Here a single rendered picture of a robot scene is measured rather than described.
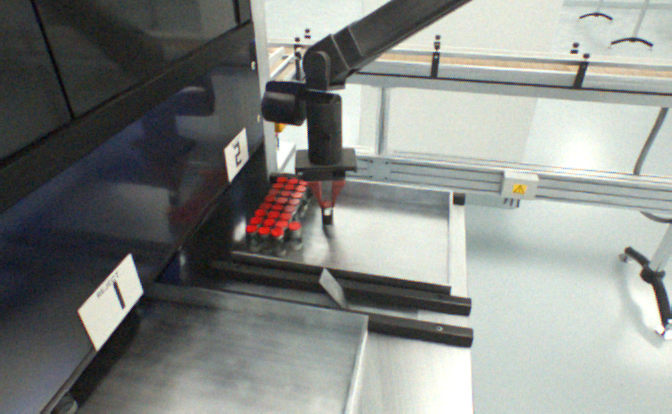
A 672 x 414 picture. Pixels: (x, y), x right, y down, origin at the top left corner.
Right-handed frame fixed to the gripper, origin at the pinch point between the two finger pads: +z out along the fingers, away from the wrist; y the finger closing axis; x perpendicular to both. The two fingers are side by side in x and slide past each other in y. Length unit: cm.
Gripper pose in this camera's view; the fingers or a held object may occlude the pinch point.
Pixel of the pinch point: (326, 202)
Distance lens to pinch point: 78.9
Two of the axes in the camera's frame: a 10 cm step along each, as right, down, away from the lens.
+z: 0.1, 8.4, 5.4
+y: -10.0, 0.3, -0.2
